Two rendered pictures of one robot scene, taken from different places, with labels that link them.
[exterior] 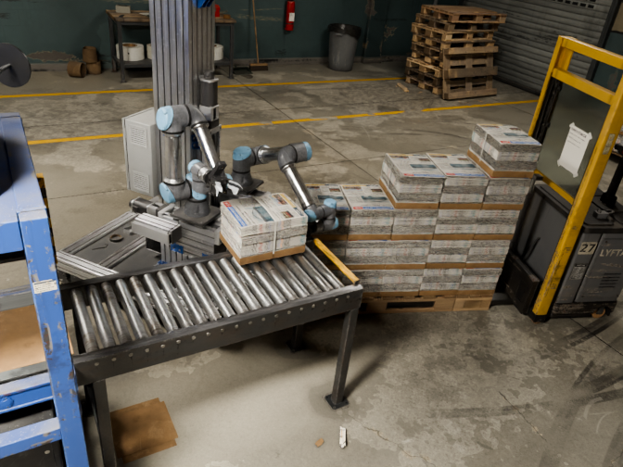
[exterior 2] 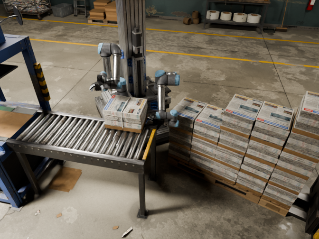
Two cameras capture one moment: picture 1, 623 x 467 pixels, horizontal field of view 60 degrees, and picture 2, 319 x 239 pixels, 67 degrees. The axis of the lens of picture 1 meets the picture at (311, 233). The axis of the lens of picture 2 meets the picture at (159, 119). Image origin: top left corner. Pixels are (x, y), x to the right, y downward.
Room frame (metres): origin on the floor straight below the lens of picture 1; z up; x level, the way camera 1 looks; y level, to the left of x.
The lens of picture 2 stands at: (1.26, -1.35, 2.38)
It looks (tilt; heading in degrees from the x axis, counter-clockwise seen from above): 38 degrees down; 43
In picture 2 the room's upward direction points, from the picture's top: 1 degrees clockwise
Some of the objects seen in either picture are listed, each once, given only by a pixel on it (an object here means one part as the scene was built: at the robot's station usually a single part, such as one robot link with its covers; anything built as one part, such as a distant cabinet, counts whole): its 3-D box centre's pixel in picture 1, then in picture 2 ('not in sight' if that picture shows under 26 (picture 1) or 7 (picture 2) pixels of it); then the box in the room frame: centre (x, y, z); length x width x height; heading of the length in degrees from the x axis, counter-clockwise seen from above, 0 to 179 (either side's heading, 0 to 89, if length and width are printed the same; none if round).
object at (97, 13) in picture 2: not in sight; (108, 12); (6.28, 5.72, 0.28); 1.20 x 0.83 x 0.57; 122
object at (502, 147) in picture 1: (482, 220); (294, 158); (3.40, -1.18, 0.65); 0.39 x 0.30 x 1.29; 13
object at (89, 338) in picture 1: (83, 321); (31, 126); (1.76, 0.92, 0.77); 0.47 x 0.05 x 0.05; 32
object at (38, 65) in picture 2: (44, 220); (42, 82); (2.09, 1.21, 1.05); 0.05 x 0.05 x 0.45; 32
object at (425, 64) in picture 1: (452, 48); not in sight; (9.88, -2.08, 0.65); 1.33 x 0.94 x 1.30; 126
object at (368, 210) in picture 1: (377, 249); (220, 148); (3.23, -0.47, 0.42); 1.17 x 0.39 x 0.83; 103
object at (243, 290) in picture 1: (239, 285); (97, 137); (2.15, 0.32, 0.77); 0.47 x 0.05 x 0.05; 32
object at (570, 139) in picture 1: (569, 138); not in sight; (3.50, -1.62, 1.28); 0.57 x 0.01 x 0.65; 13
